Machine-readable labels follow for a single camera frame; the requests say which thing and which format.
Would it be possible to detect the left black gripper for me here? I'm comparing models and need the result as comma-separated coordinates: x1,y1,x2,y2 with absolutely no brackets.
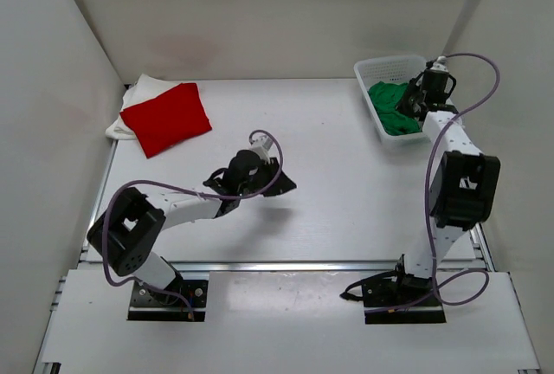
238,156,296,197

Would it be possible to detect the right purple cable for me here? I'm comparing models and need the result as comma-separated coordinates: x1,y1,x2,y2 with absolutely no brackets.
363,52,501,315

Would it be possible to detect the aluminium table rail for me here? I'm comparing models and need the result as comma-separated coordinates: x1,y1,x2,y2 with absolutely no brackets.
173,261,395,273

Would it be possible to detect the white plastic basket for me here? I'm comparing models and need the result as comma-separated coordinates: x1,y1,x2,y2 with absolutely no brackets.
354,55,428,149

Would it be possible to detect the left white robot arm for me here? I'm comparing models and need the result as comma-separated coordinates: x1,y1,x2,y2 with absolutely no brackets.
87,130,297,305

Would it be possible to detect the white t shirt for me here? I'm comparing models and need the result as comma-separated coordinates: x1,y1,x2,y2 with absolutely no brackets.
104,72,174,143

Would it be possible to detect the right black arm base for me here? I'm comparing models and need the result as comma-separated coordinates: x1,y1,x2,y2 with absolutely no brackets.
339,257,447,325

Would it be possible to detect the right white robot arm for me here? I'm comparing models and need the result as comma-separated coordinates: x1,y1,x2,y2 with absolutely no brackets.
389,56,500,305

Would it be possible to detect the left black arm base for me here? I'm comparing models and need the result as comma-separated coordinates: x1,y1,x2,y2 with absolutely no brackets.
127,276,209,322

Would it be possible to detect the green t shirt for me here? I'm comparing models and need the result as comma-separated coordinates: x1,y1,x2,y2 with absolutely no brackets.
368,81,421,136

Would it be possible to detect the red t shirt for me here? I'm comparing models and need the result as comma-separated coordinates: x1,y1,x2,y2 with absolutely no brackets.
120,83,212,158

